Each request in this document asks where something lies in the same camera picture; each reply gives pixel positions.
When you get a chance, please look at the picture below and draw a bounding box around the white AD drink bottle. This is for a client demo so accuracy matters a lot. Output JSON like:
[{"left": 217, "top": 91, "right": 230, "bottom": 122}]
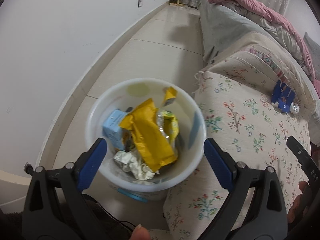
[{"left": 290, "top": 102, "right": 300, "bottom": 115}]

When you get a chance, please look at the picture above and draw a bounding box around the blue snack box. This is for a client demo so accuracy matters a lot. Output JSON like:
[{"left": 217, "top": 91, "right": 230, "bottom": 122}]
[{"left": 271, "top": 80, "right": 296, "bottom": 113}]

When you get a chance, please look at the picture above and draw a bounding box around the white paper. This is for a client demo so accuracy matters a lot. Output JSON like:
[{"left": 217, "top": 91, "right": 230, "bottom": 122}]
[{"left": 113, "top": 150, "right": 160, "bottom": 181}]

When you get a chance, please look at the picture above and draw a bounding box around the light blue milk carton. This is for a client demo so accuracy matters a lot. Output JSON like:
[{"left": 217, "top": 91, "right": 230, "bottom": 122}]
[{"left": 103, "top": 109, "right": 127, "bottom": 151}]

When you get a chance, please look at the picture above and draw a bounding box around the yellow snack wrapper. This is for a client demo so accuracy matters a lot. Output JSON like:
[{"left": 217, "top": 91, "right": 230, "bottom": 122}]
[{"left": 120, "top": 98, "right": 177, "bottom": 172}]

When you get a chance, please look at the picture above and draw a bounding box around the white plastic trash bin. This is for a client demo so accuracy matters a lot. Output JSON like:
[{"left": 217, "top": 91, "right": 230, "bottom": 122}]
[{"left": 85, "top": 78, "right": 206, "bottom": 203}]

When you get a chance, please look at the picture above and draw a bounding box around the person right hand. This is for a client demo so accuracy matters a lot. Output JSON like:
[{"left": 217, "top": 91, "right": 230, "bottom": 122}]
[{"left": 287, "top": 181, "right": 308, "bottom": 224}]

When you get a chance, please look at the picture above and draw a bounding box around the person left hand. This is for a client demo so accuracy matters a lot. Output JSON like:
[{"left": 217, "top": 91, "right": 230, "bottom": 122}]
[{"left": 130, "top": 224, "right": 151, "bottom": 240}]

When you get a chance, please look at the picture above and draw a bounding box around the floral bed sheet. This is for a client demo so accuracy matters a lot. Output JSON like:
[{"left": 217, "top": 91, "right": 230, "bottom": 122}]
[{"left": 150, "top": 32, "right": 319, "bottom": 239}]

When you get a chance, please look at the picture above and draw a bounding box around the grey pillow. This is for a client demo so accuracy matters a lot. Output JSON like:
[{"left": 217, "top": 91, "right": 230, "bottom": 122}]
[{"left": 303, "top": 32, "right": 320, "bottom": 65}]

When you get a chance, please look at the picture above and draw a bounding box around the grey bed sheet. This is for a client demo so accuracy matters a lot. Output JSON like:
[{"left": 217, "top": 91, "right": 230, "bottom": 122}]
[{"left": 198, "top": 0, "right": 260, "bottom": 64}]

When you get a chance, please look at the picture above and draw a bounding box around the pink duvet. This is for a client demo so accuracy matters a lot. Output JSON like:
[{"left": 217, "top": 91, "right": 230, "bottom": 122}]
[{"left": 208, "top": 0, "right": 319, "bottom": 93}]

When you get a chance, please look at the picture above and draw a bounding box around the white wall socket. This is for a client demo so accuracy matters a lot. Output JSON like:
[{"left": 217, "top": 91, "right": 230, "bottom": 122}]
[{"left": 138, "top": 0, "right": 143, "bottom": 8}]

